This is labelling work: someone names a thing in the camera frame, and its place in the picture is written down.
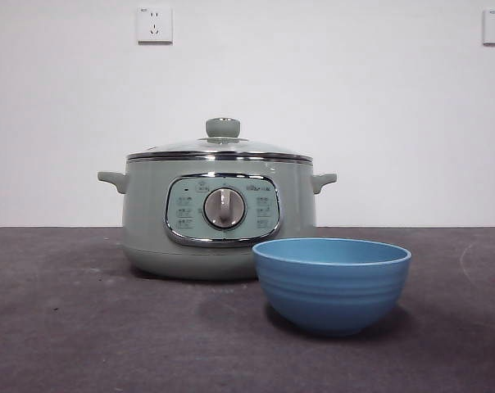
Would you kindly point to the pale green electric steamer pot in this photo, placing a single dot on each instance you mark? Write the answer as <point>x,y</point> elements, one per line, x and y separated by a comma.
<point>149,213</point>

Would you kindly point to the blue ribbed bowl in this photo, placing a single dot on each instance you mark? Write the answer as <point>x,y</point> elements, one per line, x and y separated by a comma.
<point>333,290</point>

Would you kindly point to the glass lid with green knob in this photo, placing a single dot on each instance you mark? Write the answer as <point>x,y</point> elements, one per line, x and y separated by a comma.
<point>222,127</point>

